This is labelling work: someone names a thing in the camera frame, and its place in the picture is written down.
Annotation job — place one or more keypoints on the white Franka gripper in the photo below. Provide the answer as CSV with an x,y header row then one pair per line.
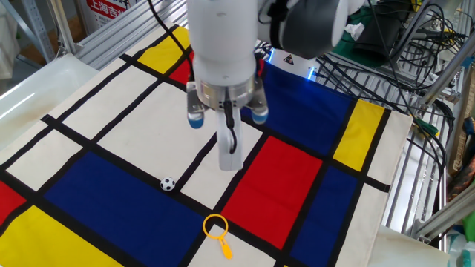
x,y
230,163

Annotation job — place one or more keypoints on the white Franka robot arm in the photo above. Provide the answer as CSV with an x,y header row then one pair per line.
x,y
222,44

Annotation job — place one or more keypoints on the small soccer ball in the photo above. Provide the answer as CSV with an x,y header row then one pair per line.
x,y
167,183

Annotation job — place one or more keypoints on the Mondrian colour block cloth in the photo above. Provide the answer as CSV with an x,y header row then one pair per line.
x,y
111,207

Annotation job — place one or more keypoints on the green mat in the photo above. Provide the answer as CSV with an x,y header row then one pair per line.
x,y
345,50

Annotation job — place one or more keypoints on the crumpled white tissue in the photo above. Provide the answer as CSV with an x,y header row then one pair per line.
x,y
354,31

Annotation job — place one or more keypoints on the black power box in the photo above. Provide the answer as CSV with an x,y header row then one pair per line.
x,y
378,41

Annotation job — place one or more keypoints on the white sheet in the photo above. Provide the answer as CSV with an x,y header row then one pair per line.
x,y
401,252

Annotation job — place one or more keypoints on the red white printed sign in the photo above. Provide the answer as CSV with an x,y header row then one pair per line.
x,y
107,9

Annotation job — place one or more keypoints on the green yellow hand tool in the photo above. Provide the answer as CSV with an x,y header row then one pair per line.
x,y
426,127

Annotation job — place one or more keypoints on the silver wrist bracket blue caps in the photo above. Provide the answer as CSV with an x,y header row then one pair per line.
x,y
194,107

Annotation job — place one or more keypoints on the slanted aluminium frame post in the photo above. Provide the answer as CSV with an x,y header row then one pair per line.
x,y
63,26
449,70

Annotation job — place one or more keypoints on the aluminium frame rail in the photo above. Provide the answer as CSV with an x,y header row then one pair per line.
x,y
445,217

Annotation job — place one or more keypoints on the grey perforated angle post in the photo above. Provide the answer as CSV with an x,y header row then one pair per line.
x,y
39,29

